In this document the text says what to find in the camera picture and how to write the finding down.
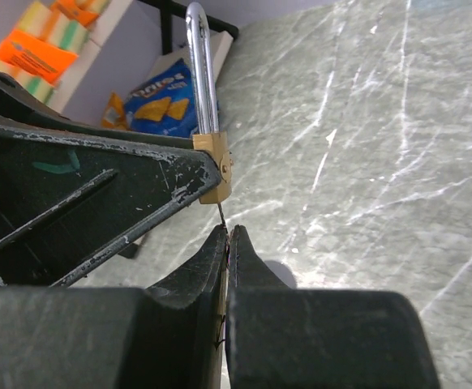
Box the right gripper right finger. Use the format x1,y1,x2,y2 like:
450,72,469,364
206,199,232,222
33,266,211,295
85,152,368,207
225,225,297,388

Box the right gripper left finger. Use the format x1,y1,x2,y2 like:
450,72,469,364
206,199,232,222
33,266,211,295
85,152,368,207
148,225,228,388

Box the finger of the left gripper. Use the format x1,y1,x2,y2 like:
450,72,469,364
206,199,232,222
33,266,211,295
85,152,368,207
0,121,221,286
0,72,193,149

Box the long shackle brass padlock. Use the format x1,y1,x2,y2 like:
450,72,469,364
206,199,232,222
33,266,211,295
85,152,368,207
186,2,233,205

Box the stacked orange snack boxes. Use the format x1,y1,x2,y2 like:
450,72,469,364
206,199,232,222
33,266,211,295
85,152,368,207
0,0,109,103

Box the orange snack bag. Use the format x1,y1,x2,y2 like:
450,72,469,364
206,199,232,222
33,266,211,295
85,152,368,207
101,92,131,131

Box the blue doritos chip bag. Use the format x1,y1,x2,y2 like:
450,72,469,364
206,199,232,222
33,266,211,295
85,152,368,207
123,58,198,139

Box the black frame white shelf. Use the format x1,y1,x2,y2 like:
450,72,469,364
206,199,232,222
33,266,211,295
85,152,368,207
49,0,240,135

